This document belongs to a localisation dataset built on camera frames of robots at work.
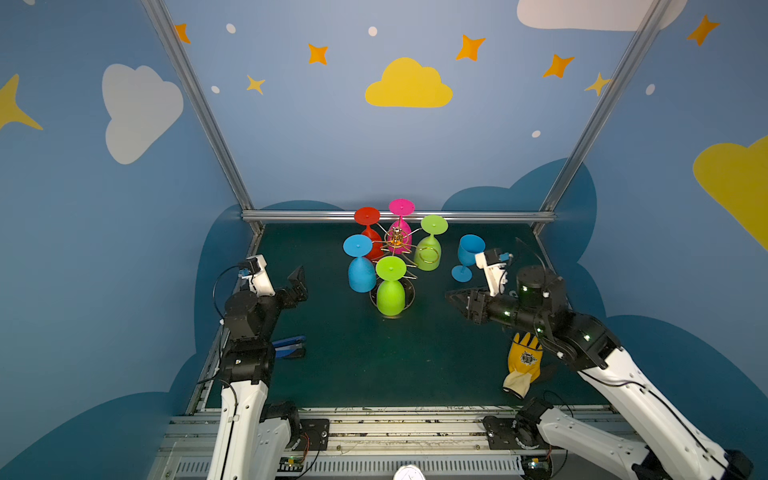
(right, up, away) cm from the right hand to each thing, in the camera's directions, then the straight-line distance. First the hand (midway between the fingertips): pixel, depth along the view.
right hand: (453, 291), depth 64 cm
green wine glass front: (-14, -3, +12) cm, 18 cm away
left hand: (-40, +4, +7) cm, 41 cm away
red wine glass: (-20, +19, +18) cm, 33 cm away
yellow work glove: (+26, -23, +21) cm, 40 cm away
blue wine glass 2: (-22, +3, +16) cm, 27 cm away
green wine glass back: (-3, +8, +23) cm, 24 cm away
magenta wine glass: (-11, +13, +14) cm, 22 cm away
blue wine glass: (+12, +10, +31) cm, 35 cm away
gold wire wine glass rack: (-8, +1, +26) cm, 27 cm away
